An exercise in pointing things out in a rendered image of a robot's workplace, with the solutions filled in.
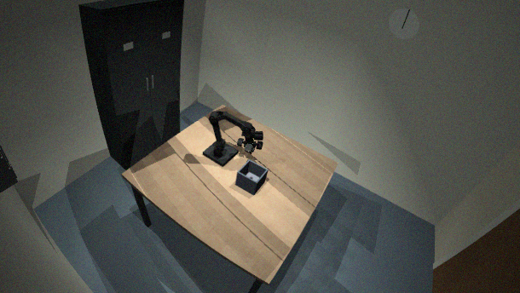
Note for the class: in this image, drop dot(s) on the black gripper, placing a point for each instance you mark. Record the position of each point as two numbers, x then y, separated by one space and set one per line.
257 145

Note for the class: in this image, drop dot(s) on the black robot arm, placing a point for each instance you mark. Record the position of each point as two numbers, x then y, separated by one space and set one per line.
248 131

